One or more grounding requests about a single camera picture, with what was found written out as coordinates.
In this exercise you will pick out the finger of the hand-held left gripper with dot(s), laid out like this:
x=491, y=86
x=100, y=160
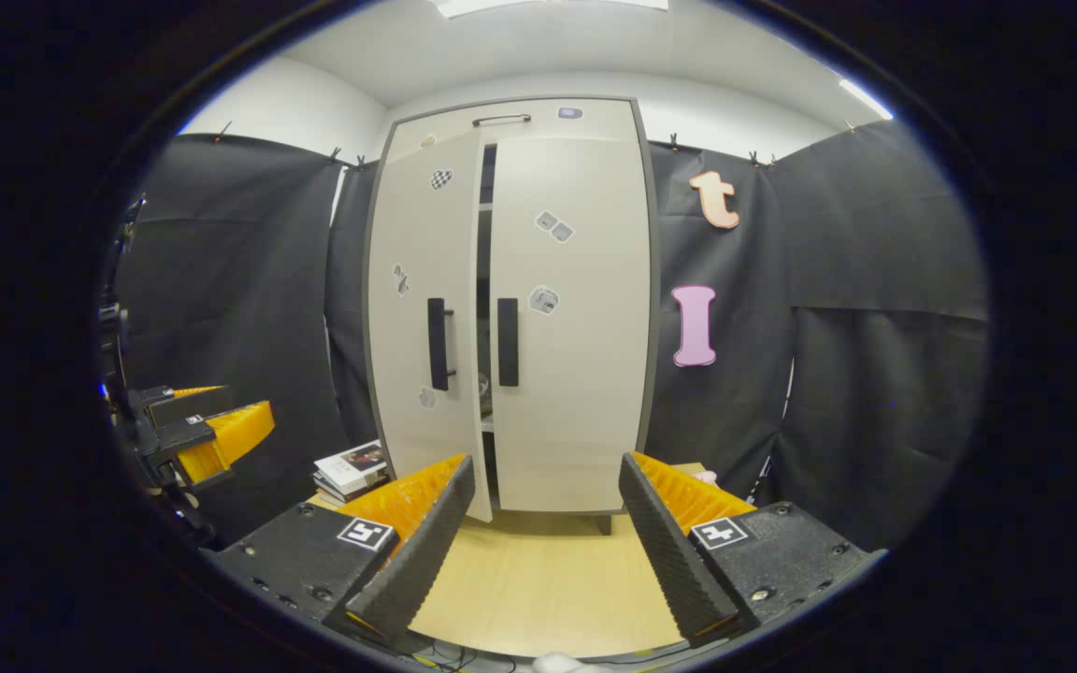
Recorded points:
x=230, y=435
x=188, y=404

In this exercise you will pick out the grey shoe cabinet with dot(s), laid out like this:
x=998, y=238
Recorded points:
x=482, y=280

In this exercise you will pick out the black backdrop cloth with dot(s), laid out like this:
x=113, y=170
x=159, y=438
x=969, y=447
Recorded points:
x=875, y=374

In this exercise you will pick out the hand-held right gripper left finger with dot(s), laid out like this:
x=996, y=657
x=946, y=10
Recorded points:
x=422, y=561

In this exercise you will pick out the ceiling light panel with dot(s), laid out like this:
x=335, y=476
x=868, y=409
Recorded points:
x=548, y=6

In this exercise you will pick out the grey shoe cabinet door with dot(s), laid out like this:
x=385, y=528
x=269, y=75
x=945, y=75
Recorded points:
x=585, y=393
x=417, y=243

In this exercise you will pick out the book with photo cover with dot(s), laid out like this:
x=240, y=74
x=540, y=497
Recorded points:
x=351, y=460

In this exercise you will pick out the brown book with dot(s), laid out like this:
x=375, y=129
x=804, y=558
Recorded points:
x=351, y=498

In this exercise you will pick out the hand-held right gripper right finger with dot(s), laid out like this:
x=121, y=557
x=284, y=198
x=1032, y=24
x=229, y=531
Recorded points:
x=669, y=561

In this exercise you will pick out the beige cabinet drawer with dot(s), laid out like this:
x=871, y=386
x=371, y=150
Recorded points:
x=595, y=117

